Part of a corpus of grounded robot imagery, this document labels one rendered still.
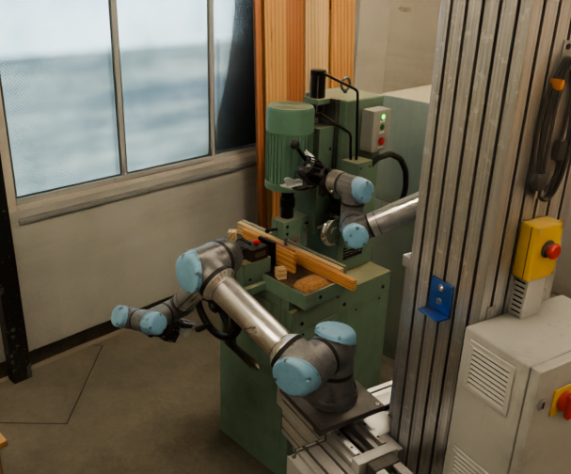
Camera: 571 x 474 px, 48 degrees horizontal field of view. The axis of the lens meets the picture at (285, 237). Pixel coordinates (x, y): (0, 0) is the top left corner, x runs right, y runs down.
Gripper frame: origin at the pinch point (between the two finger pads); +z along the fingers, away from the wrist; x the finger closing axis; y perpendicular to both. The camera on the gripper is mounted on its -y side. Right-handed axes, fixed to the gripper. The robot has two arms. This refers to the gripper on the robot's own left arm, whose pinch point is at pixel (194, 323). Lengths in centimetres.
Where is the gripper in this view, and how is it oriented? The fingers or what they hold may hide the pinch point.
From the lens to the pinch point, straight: 247.3
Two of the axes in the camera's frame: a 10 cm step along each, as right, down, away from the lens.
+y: -4.0, 9.2, 0.4
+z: 6.1, 2.3, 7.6
